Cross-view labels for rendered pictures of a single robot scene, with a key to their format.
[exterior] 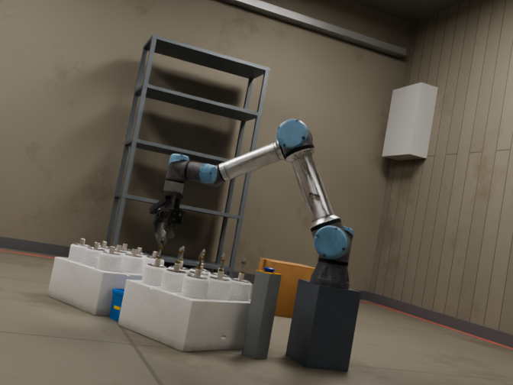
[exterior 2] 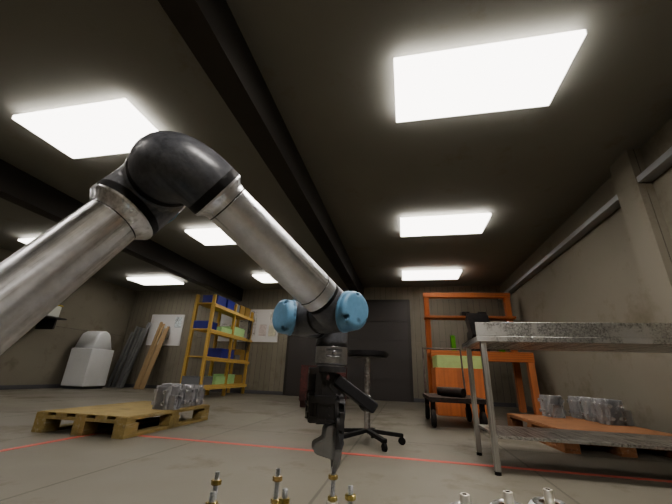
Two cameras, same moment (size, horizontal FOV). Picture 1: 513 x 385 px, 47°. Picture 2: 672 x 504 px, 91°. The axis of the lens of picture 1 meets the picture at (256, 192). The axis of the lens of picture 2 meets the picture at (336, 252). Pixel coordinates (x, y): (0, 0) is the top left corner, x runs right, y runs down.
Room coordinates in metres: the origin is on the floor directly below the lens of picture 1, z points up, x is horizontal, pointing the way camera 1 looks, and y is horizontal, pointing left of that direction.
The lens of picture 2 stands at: (2.78, -0.36, 0.53)
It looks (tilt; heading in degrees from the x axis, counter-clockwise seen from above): 20 degrees up; 123
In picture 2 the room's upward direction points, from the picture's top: 2 degrees clockwise
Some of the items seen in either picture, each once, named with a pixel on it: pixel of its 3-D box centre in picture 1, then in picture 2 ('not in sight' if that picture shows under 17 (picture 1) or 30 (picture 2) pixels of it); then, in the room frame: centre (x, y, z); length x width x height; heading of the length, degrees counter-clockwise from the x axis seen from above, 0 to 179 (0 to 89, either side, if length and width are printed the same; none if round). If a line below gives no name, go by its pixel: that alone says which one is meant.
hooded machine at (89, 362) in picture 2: not in sight; (91, 358); (-6.76, 3.55, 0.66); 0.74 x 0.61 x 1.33; 111
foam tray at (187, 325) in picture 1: (191, 314); not in sight; (2.35, 0.17, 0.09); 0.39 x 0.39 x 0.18; 48
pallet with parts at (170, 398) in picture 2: not in sight; (137, 404); (-0.76, 1.60, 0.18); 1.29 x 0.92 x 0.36; 110
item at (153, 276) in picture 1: (153, 289); not in sight; (2.34, 0.33, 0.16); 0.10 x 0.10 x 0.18
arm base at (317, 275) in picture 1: (331, 272); not in sight; (2.29, -0.34, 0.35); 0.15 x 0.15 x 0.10
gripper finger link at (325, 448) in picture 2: (169, 235); (327, 449); (2.34, 0.31, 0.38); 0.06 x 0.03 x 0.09; 42
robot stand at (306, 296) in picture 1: (322, 324); not in sight; (2.29, -0.34, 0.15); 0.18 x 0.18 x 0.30; 21
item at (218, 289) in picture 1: (215, 302); not in sight; (2.27, 0.08, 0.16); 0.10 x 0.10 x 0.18
